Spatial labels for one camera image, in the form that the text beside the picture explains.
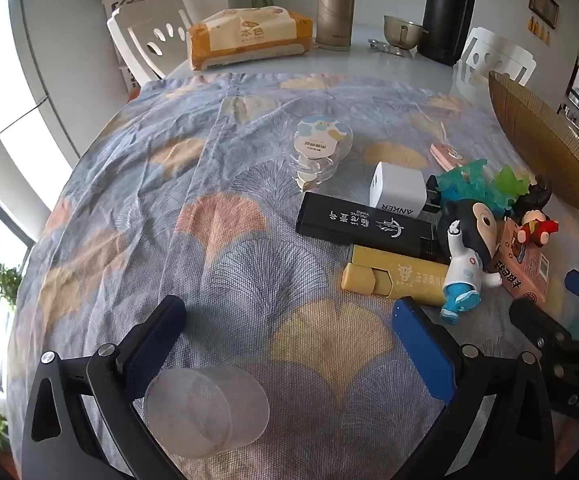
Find black-haired white-suited figurine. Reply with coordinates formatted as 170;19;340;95
437;200;503;326

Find leaf-printed grey tablecloth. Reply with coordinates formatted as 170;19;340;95
7;72;579;480

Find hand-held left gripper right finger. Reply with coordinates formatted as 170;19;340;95
392;296;556;480

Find teal translucent plastic toy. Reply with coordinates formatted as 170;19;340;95
427;158;515;213

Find metal bowl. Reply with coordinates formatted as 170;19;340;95
383;15;429;51

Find yellow tissue pack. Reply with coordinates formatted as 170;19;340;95
186;6;315;72

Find small red figurine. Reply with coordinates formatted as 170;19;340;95
517;210;559;248

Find brown woven basket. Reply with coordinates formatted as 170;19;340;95
488;71;579;214

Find metal clip tool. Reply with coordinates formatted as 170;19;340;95
368;38;413;58

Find dark framed picture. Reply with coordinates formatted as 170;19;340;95
528;0;559;29

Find gold thermos flask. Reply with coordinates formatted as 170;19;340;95
315;0;357;52

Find yellow rectangular lighter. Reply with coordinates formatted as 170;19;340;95
341;244;453;308

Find black horned figurine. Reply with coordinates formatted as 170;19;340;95
512;175;553;221

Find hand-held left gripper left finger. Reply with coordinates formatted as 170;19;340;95
21;295;188;480

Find white plastic chair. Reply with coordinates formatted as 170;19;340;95
452;26;537;96
107;0;195;86

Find black thermos flask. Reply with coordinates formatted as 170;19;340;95
416;0;475;67

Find clear plastic cup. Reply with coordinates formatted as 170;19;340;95
144;365;270;459

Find black rectangular lighter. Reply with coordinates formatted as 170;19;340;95
295;191;450;263

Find small pink trinket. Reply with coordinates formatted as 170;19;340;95
429;142;463;167

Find pink printed box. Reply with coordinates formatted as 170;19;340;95
492;217;553;303

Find clear correction tape dispenser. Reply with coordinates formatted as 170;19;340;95
289;115;355;191

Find yellow wall ornaments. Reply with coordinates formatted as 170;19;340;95
527;17;553;43

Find green translucent plastic toy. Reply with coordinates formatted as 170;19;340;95
492;165;533;206

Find white wall charger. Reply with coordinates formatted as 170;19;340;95
369;161;440;220

